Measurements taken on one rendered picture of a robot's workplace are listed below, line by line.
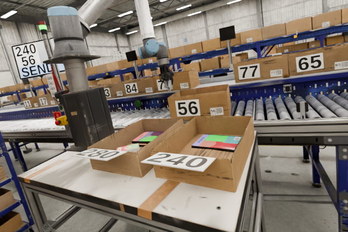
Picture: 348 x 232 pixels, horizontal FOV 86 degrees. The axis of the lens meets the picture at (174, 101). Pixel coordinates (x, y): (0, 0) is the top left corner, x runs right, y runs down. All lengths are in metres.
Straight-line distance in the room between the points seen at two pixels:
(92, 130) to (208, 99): 0.70
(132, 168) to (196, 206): 0.29
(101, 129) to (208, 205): 0.80
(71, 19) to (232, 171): 1.06
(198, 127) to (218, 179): 0.44
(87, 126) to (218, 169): 0.78
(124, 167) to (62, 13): 0.85
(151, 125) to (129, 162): 0.41
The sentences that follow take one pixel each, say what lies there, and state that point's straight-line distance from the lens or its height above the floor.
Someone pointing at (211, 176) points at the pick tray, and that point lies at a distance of 0.60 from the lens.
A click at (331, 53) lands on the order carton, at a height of 1.01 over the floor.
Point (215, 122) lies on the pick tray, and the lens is 0.94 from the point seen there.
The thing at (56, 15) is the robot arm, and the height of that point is 1.48.
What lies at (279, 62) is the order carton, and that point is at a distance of 1.65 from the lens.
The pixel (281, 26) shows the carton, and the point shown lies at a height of 1.63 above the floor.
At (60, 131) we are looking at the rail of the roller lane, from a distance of 2.02.
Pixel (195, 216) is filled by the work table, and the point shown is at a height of 0.75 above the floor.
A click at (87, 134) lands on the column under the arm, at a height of 0.84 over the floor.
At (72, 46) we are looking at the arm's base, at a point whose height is 1.32.
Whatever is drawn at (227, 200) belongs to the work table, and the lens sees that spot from 0.58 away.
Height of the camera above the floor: 1.12
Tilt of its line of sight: 10 degrees down
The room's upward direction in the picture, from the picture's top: 10 degrees counter-clockwise
